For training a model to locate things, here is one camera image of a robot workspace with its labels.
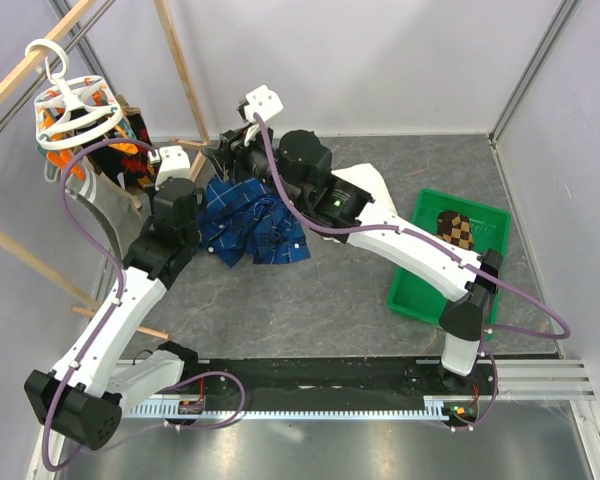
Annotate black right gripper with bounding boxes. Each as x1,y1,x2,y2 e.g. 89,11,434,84
200,117,306,211

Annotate black red argyle sock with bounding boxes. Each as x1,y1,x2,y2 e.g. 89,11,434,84
88,110,156,191

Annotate brown yellow argyle sock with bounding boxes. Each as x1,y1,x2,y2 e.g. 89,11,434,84
436,210,475,250

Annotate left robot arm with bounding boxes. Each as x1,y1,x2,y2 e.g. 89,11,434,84
24,178,204,450

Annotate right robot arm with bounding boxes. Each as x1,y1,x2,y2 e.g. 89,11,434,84
203,129,503,394

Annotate white round sock hanger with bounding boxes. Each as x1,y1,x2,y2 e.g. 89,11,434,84
25,39,124,163

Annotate blue plaid shirt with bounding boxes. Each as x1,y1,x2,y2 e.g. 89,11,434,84
198,175,311,268

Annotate grey white striped sock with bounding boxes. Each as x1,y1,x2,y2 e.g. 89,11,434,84
65,164,141,261

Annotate white folded towel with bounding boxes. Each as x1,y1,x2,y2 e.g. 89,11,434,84
319,163,397,233

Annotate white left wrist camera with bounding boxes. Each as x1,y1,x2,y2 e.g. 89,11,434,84
148,145,191,190

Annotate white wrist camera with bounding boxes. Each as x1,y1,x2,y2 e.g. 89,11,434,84
237,85,284,124
148,145,191,190

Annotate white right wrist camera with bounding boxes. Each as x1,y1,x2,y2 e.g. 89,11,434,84
237,85,284,124

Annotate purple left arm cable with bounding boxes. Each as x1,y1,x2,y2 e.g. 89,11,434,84
39,138,246,474

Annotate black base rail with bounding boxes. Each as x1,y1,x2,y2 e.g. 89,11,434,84
144,356,498,416

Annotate wooden drying rack frame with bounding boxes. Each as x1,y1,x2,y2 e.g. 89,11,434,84
0,0,216,341

